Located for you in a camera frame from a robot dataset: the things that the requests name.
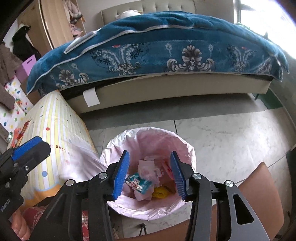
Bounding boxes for yellow foam fruit net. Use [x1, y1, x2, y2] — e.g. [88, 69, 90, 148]
[152, 186, 171, 199]

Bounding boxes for white pillow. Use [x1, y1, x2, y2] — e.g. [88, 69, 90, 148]
[115, 10, 143, 20]

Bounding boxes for striped dotted tablecloth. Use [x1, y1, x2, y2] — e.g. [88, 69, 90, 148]
[8, 90, 96, 209]

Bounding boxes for beige upholstered bed frame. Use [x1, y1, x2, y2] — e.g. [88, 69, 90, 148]
[61, 1, 272, 114]

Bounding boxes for white label on bed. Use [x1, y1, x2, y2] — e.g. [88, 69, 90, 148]
[83, 88, 100, 107]

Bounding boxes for hanging clothes in wardrobe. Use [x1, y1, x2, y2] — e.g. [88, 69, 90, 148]
[63, 1, 86, 39]

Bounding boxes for pink lined trash bin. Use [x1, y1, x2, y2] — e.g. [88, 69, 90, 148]
[99, 127, 197, 221]

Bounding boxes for red snack packet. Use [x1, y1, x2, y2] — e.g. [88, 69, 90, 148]
[10, 120, 31, 148]

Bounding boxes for polka dot white cabinet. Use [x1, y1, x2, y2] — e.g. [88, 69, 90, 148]
[1, 76, 34, 147]

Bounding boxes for blue floral bed blanket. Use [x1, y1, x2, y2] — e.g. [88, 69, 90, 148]
[26, 11, 290, 95]

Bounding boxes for purple plastic basket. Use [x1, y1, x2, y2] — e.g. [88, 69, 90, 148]
[16, 55, 36, 83]

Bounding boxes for dark green snack packet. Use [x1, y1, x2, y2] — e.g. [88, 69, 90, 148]
[125, 173, 152, 194]

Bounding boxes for folded grey checked cloth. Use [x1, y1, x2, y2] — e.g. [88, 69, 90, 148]
[63, 31, 96, 54]

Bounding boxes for window with dark frame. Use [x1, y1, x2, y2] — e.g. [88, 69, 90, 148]
[233, 0, 295, 59]

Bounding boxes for person's left hand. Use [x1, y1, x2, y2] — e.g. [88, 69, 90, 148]
[11, 209, 31, 240]

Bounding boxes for white green milk carton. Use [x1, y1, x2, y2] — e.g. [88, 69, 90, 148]
[137, 160, 155, 182]

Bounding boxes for wooden wardrobe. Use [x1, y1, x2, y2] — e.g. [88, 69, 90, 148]
[17, 1, 86, 56]

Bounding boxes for brown quilted jacket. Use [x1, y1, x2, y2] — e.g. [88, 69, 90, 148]
[0, 42, 23, 110]

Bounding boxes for black hanging coat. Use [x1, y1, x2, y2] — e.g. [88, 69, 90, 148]
[12, 25, 41, 62]

